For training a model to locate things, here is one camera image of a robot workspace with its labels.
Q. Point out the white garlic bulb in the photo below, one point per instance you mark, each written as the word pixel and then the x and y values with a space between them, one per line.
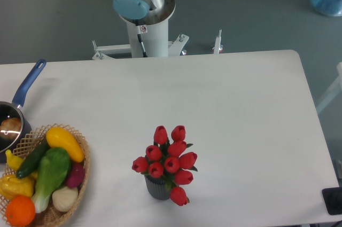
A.
pixel 63 199

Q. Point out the black device at edge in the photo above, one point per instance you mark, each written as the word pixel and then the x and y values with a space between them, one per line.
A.
pixel 332 200

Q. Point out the yellow banana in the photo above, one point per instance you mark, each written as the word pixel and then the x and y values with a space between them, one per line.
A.
pixel 13 161

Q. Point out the yellow bell pepper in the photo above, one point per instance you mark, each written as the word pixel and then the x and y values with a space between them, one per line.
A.
pixel 11 186

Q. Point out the dark green cucumber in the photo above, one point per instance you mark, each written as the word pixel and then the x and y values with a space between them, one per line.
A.
pixel 31 162

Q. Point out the orange fruit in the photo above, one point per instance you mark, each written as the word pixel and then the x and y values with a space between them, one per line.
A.
pixel 20 211

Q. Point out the green bok choy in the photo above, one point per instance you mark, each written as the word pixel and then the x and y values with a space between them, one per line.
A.
pixel 52 171

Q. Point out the yellow squash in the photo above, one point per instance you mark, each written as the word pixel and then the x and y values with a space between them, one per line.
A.
pixel 60 137

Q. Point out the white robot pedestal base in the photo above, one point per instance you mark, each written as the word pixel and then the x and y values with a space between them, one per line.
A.
pixel 150 38

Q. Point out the red tulip bouquet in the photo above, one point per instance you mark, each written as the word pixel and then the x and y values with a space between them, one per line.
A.
pixel 167 159

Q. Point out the purple red onion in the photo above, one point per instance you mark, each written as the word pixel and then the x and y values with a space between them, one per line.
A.
pixel 76 176

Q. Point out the browned bread in pan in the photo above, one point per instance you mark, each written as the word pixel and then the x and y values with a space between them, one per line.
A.
pixel 10 128

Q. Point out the white frame at right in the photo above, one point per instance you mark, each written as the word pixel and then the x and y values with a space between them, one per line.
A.
pixel 330 93

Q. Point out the grey ribbed vase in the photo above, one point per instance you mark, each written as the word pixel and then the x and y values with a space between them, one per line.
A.
pixel 157 188

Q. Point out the blue handled saucepan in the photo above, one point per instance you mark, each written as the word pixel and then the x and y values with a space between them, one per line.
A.
pixel 13 109

